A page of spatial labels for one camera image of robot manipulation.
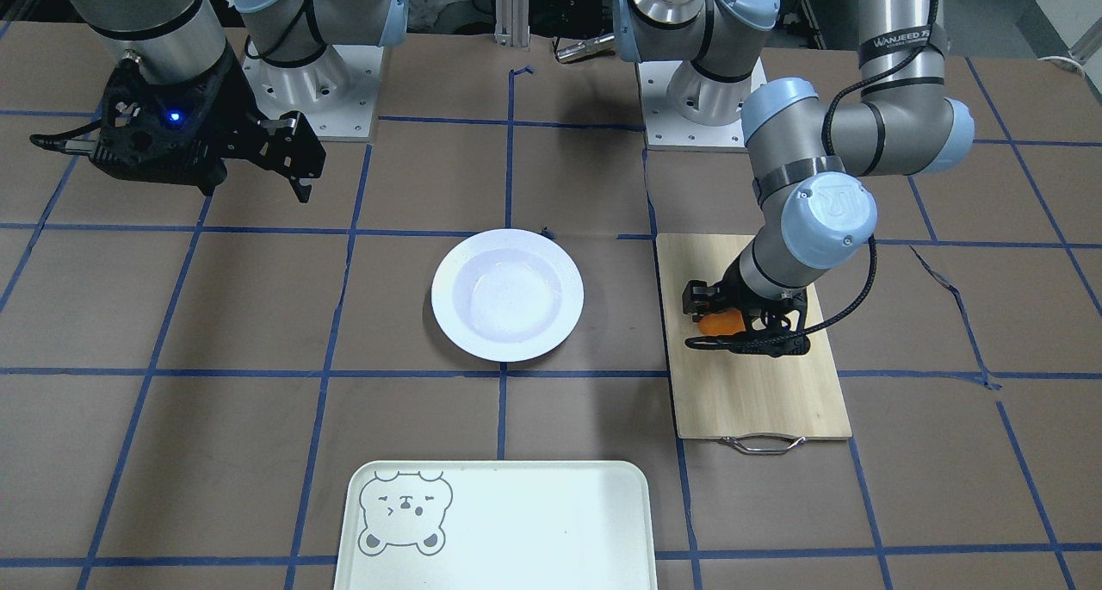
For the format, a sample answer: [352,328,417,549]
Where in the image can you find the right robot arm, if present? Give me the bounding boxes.
[30,0,409,202]

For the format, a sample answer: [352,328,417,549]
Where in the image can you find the orange fruit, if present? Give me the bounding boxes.
[696,310,746,336]

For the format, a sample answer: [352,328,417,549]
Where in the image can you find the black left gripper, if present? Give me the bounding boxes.
[682,267,812,356]

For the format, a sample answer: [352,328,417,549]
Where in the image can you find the cream bear tray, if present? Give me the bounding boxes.
[333,460,658,589]

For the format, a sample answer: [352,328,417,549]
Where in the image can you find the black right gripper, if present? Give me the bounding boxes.
[90,44,326,204]

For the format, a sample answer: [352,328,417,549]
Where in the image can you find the aluminium frame post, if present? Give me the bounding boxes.
[493,0,530,51]

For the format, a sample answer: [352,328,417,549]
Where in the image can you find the bamboo cutting board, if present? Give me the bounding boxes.
[655,233,853,455]

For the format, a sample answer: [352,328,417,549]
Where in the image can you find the white round plate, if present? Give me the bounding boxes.
[430,228,584,363]

